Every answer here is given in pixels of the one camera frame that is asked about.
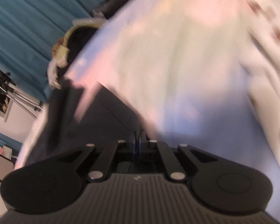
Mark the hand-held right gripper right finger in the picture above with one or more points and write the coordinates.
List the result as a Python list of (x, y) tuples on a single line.
[(142, 144)]

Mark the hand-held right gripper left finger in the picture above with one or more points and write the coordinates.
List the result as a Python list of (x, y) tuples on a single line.
[(134, 144)]

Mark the black pants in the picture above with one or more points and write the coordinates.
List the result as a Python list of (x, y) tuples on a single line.
[(88, 121)]

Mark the pale pastel shirt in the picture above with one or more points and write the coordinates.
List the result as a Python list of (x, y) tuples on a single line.
[(177, 70)]

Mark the pile of mixed clothes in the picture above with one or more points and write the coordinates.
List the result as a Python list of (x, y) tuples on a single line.
[(60, 51)]

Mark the white spotted blanket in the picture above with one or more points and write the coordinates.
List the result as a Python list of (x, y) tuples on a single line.
[(270, 51)]

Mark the teal curtain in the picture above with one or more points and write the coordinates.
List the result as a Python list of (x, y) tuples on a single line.
[(30, 23)]

